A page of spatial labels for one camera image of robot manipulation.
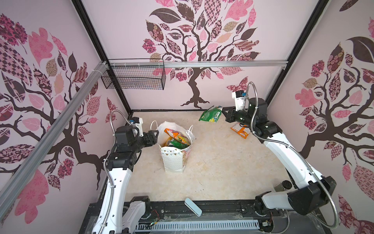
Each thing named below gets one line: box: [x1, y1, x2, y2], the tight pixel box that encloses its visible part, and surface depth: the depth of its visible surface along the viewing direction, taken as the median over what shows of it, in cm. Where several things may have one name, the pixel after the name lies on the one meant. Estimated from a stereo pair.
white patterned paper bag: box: [150, 120, 196, 173], surface depth 80 cm
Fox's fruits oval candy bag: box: [163, 128, 191, 146], surface depth 83 cm
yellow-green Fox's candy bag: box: [167, 138, 189, 150], surface depth 83 cm
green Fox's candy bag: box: [198, 105, 224, 123], surface depth 73 cm
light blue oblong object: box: [184, 197, 203, 217], surface depth 73 cm
